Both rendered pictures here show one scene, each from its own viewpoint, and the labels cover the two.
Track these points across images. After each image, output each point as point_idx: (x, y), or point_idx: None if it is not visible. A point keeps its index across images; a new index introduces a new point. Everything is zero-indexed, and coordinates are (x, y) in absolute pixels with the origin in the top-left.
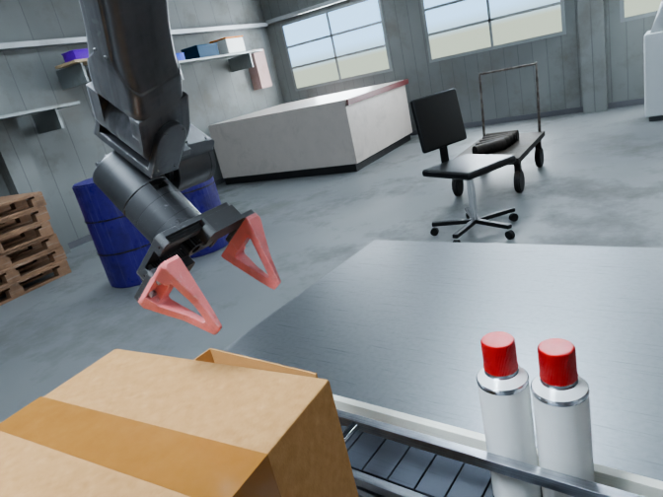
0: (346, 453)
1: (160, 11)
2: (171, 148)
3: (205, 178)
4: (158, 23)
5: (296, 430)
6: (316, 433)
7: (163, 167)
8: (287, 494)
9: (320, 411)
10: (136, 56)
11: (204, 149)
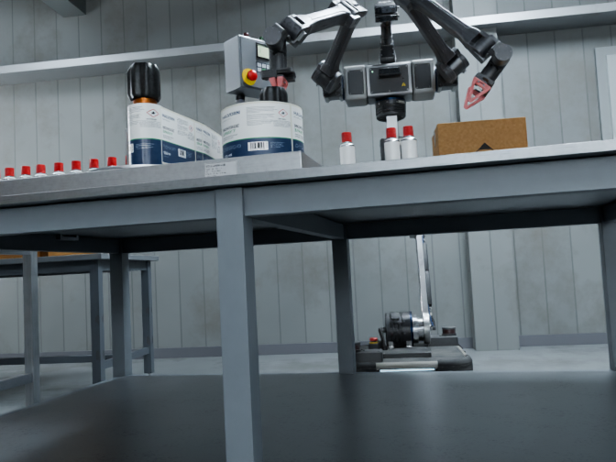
0: (438, 146)
1: (453, 31)
2: (476, 56)
3: (498, 60)
4: (455, 33)
5: (435, 129)
6: (436, 134)
7: (479, 60)
8: (435, 141)
9: (436, 129)
10: (459, 40)
11: (492, 51)
